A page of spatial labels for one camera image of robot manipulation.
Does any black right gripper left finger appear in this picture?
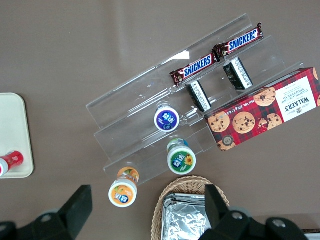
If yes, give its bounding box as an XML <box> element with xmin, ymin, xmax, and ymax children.
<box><xmin>57</xmin><ymin>184</ymin><xmax>94</xmax><ymax>235</ymax></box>

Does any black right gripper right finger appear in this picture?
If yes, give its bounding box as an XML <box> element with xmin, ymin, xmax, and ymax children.
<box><xmin>204</xmin><ymin>184</ymin><xmax>230</xmax><ymax>230</ymax></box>

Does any oval light wicker basket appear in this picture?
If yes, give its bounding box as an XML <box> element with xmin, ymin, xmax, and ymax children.
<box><xmin>151</xmin><ymin>175</ymin><xmax>230</xmax><ymax>240</ymax></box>

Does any beige plastic tray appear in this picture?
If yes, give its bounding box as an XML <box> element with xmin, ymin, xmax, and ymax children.
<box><xmin>0</xmin><ymin>92</ymin><xmax>35</xmax><ymax>179</ymax></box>

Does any orange lid gum bottle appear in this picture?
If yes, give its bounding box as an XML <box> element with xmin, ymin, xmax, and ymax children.
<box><xmin>108</xmin><ymin>166</ymin><xmax>140</xmax><ymax>209</ymax></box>

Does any green lid gum bottle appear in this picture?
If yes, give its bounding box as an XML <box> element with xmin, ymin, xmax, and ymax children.
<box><xmin>166</xmin><ymin>136</ymin><xmax>197</xmax><ymax>176</ymax></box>

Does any red lid gum bottle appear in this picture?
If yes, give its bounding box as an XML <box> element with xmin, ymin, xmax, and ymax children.
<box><xmin>0</xmin><ymin>150</ymin><xmax>25</xmax><ymax>179</ymax></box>

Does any blue lid gum bottle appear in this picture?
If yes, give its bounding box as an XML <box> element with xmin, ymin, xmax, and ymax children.
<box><xmin>153</xmin><ymin>100</ymin><xmax>181</xmax><ymax>133</ymax></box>

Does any white rectangular snack bin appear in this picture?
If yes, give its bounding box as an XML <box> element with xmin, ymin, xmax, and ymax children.
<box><xmin>300</xmin><ymin>231</ymin><xmax>320</xmax><ymax>240</ymax></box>

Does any clear acrylic stepped display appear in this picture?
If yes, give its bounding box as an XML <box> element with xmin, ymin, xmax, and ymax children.
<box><xmin>85</xmin><ymin>13</ymin><xmax>311</xmax><ymax>187</ymax></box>

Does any red Walkers cookie box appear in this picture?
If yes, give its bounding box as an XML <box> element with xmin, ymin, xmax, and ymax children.
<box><xmin>203</xmin><ymin>67</ymin><xmax>320</xmax><ymax>152</ymax></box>

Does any small black gum box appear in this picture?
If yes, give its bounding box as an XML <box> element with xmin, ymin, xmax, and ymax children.
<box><xmin>222</xmin><ymin>56</ymin><xmax>254</xmax><ymax>91</ymax></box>
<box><xmin>185</xmin><ymin>79</ymin><xmax>213</xmax><ymax>113</ymax></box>

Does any Snickers chocolate bar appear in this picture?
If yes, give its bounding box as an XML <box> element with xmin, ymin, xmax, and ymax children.
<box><xmin>169</xmin><ymin>52</ymin><xmax>219</xmax><ymax>87</ymax></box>
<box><xmin>212</xmin><ymin>22</ymin><xmax>265</xmax><ymax>59</ymax></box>

